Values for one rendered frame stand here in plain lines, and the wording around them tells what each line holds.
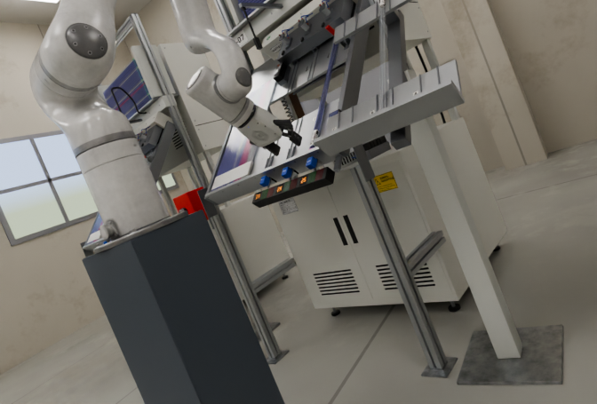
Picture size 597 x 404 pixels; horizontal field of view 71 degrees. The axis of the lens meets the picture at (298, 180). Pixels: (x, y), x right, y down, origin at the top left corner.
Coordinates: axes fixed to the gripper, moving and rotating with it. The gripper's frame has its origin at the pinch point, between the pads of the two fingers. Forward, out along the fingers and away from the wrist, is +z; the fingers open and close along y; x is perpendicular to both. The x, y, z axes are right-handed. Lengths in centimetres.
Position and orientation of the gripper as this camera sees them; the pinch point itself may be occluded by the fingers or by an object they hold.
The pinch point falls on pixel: (287, 145)
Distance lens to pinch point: 119.4
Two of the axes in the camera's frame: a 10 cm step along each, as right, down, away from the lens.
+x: 1.9, -8.5, 5.0
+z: 7.0, 4.7, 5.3
